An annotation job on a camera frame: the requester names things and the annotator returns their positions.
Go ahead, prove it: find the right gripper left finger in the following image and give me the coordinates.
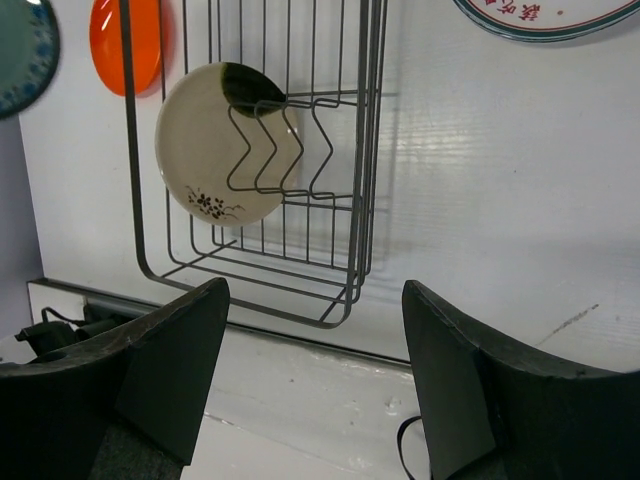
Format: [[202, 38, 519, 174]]
[[1, 278, 230, 479]]

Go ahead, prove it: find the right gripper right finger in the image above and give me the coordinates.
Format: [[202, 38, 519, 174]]
[[402, 280, 639, 479]]

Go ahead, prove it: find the cream plate floral print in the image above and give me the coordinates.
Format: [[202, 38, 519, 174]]
[[155, 62, 302, 227]]

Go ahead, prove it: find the green patterned plate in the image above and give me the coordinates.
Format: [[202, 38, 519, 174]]
[[1, 0, 61, 119]]

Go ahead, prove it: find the white plate orange sunburst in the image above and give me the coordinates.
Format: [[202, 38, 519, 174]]
[[454, 0, 639, 43]]

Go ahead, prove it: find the wire dish rack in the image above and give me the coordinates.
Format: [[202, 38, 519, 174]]
[[121, 1, 388, 330]]

